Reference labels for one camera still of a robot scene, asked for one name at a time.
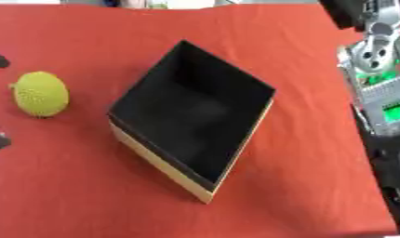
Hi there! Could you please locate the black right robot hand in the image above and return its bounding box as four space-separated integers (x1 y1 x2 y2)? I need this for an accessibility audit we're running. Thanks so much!
317 0 400 32

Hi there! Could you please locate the tan box with black inside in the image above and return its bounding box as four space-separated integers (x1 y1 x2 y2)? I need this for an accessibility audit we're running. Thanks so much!
105 39 278 205

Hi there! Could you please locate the yellow-green spiky ball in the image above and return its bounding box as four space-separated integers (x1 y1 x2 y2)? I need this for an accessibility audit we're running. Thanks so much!
7 71 72 119

